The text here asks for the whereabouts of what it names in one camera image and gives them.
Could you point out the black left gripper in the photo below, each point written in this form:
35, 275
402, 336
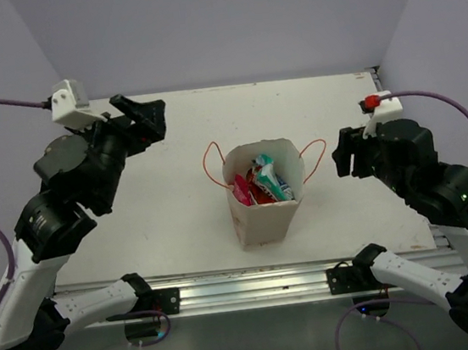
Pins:
149, 117

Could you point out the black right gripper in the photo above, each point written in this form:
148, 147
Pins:
349, 141

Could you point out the teal snack bag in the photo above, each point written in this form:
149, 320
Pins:
266, 178

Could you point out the red Doritos bag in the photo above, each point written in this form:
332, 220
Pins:
259, 196

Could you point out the pink chip bag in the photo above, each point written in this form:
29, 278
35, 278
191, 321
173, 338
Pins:
241, 192

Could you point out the beige paper bag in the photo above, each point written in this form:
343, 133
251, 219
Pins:
261, 225

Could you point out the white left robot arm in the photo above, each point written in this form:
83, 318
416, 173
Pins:
47, 234

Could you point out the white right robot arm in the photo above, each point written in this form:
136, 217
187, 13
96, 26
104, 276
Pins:
440, 196

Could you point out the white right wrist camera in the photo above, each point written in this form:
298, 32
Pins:
381, 108

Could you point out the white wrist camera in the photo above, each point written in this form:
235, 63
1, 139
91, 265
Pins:
381, 108
71, 107

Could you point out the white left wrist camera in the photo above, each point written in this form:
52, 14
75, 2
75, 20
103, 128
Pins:
71, 107

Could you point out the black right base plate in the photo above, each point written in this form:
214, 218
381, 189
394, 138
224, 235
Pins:
346, 277

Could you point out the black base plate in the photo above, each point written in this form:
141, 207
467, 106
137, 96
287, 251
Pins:
167, 301
346, 277

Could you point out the aluminium mounting rail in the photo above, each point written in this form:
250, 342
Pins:
203, 293

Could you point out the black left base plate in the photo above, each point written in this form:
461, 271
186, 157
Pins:
167, 301

